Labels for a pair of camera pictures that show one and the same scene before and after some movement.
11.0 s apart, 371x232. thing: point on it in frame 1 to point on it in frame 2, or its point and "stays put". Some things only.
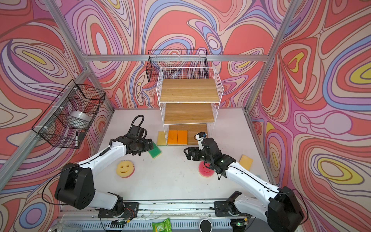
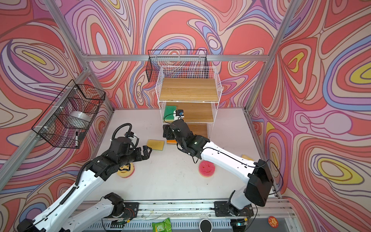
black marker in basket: [77, 139] stays put
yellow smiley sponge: [125, 168] stays put
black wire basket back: [157, 59] stays put
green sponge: [155, 152] to [168, 113]
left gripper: [148, 145] to [146, 153]
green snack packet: [164, 226] stays put
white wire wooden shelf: [189, 98] stays put
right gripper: [195, 150] to [167, 132]
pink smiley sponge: [206, 169] stays put
